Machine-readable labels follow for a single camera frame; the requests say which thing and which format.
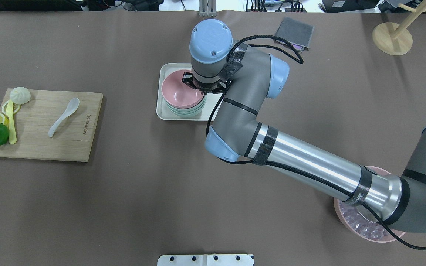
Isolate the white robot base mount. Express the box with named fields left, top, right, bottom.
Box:
left=157, top=254, right=255, bottom=266

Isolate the wooden cutting board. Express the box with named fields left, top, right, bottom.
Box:
left=0, top=89, right=103, bottom=162

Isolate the large pink ice bowl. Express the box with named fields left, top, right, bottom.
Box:
left=333, top=166, right=402, bottom=243

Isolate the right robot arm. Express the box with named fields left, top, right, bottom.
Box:
left=183, top=19, right=426, bottom=233

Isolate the lemon slice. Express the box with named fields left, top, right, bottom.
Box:
left=0, top=101, right=21, bottom=115

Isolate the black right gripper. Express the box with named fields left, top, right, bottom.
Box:
left=182, top=72, right=231, bottom=93

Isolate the white rabbit serving tray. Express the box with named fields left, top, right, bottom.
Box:
left=156, top=63, right=220, bottom=121

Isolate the white steamed bun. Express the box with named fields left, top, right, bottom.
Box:
left=10, top=86, right=31, bottom=105

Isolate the small pink bowl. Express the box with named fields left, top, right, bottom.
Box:
left=161, top=69, right=204, bottom=109

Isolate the yellow plastic spoon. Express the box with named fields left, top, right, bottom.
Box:
left=6, top=100, right=17, bottom=144

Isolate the grey folded cloth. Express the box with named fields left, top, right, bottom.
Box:
left=275, top=17, right=315, bottom=50

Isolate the wooden mug tree stand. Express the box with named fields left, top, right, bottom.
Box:
left=372, top=0, right=426, bottom=56

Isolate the aluminium frame post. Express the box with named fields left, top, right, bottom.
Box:
left=198, top=0, right=217, bottom=17

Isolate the white ceramic spoon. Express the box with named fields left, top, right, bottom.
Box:
left=48, top=97, right=80, bottom=138

